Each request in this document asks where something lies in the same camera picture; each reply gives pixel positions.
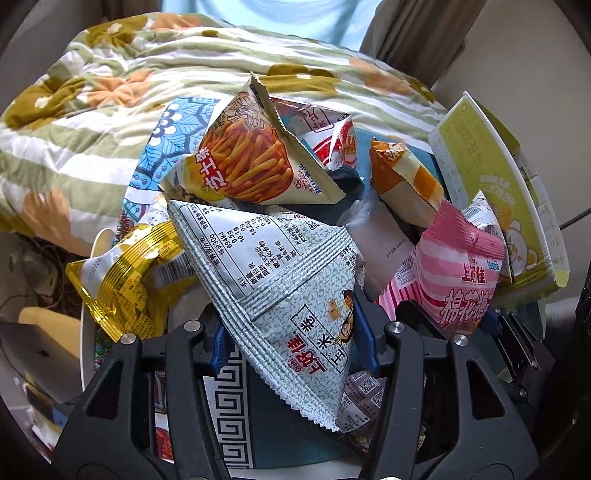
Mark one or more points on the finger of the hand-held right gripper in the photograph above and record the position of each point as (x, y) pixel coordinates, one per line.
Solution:
(418, 316)
(517, 337)

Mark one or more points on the brown curtain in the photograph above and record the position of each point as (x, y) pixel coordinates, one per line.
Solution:
(415, 27)
(138, 7)

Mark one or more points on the white printed snack packet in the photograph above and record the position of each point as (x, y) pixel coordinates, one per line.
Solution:
(364, 397)

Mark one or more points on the light blue window sheet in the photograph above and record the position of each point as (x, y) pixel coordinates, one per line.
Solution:
(277, 18)

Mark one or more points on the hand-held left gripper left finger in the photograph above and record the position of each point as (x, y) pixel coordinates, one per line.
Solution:
(219, 346)

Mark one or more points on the yellow snack packet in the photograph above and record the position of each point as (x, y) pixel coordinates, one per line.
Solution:
(124, 281)

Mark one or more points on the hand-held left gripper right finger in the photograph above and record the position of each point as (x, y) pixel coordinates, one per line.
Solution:
(365, 334)

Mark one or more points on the pink striped marshmallow packet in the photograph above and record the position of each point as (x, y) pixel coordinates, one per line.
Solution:
(443, 277)

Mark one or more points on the yellow-green cardboard box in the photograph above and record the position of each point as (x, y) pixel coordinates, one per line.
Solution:
(480, 152)

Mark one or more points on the orange white snack packet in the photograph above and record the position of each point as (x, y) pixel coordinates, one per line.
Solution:
(406, 180)

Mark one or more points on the pale pink clear-wrapped packet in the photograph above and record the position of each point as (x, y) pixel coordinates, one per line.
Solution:
(378, 235)

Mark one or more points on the grey flat object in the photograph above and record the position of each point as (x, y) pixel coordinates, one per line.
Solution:
(32, 360)

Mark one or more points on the orange fries triangular snack packet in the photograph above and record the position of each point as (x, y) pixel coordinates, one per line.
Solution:
(249, 152)

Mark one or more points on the pale yellow board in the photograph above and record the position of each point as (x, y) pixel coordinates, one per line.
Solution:
(46, 318)

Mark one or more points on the teal patterned tablecloth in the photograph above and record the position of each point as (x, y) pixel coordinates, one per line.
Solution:
(184, 120)

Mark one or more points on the floral striped blanket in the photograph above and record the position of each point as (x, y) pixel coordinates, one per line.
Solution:
(92, 129)

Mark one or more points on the grey-green triangular snack packet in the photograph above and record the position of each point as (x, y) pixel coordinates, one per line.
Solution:
(286, 295)

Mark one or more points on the red white triangular snack packet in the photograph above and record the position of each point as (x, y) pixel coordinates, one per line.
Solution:
(332, 147)

